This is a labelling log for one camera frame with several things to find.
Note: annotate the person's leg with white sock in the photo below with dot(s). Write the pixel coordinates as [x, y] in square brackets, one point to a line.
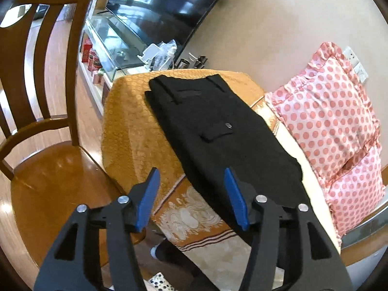
[169, 253]

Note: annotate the white wall socket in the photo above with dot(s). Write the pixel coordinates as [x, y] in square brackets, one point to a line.
[357, 64]

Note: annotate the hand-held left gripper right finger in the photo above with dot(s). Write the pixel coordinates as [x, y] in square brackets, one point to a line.
[236, 200]

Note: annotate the dark metal cup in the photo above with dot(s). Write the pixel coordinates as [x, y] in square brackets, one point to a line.
[200, 61]
[183, 63]

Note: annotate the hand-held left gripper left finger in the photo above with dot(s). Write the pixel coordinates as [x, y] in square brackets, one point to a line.
[147, 200]

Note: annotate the glass top tv cabinet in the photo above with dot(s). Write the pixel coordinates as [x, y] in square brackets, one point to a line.
[112, 48]

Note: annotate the pink polka dot pillow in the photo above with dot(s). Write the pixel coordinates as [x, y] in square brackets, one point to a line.
[330, 127]

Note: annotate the red tin can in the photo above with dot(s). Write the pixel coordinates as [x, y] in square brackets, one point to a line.
[88, 53]

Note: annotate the clear plastic bag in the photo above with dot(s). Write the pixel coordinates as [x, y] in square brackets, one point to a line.
[163, 55]

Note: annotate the white plastic stand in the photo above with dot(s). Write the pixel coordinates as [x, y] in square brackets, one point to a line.
[148, 55]

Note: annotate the black pants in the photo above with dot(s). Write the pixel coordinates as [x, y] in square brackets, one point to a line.
[221, 145]

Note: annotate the orange patterned tablecloth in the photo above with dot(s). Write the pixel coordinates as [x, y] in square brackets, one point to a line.
[142, 133]

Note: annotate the black television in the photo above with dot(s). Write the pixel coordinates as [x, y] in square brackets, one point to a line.
[169, 3]

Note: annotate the wooden chair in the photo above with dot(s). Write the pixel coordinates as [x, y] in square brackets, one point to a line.
[51, 145]

